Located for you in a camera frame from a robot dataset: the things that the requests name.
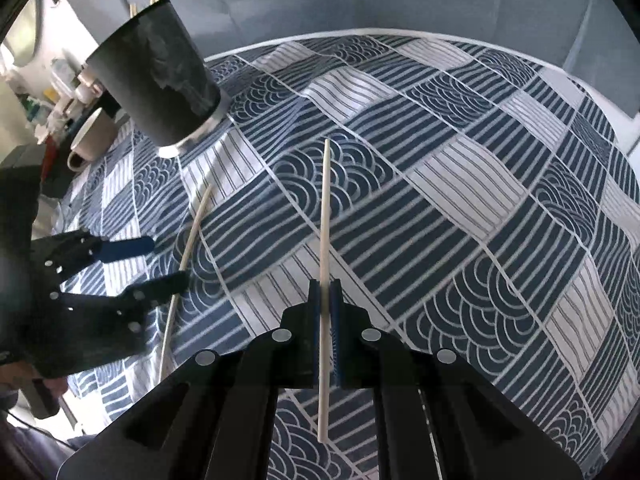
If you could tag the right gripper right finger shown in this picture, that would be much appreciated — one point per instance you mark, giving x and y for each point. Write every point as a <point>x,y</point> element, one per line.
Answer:
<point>436,416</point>

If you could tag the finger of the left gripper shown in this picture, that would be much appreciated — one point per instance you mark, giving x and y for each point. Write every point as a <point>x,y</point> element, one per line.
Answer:
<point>150,294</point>
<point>108,251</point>

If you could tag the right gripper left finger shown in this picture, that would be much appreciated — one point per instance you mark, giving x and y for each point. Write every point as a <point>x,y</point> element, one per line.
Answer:
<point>212,418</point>

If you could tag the person's left hand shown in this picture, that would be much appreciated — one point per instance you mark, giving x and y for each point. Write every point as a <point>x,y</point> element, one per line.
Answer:
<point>17,373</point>

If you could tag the beige ceramic mug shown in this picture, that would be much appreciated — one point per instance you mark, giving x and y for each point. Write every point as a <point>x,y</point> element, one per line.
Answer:
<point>92,141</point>

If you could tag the black cylindrical utensil holder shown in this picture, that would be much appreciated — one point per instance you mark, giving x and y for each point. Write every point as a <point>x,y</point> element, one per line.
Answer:
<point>155,72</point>

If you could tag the blue patterned tablecloth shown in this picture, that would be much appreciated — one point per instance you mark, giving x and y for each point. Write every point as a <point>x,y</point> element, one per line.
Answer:
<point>480,202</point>

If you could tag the grey backdrop cloth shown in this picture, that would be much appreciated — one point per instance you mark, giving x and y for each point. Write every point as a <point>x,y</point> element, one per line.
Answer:
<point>589,39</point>

